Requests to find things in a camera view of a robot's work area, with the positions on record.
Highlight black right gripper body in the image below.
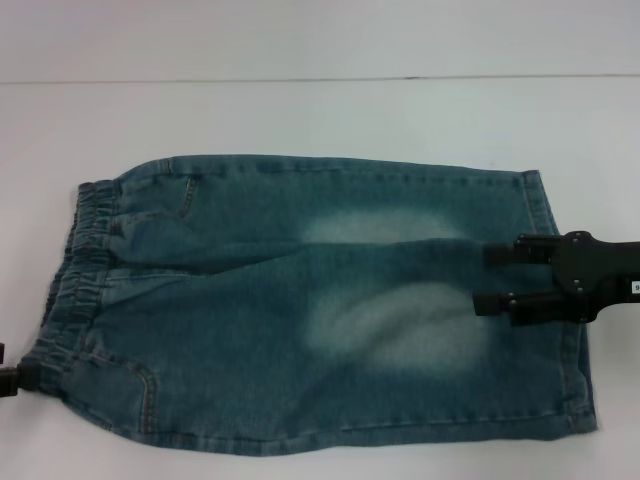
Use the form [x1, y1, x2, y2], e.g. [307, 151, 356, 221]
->
[551, 230, 640, 321]

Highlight blue denim shorts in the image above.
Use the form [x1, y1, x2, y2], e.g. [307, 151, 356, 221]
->
[38, 155, 600, 446]

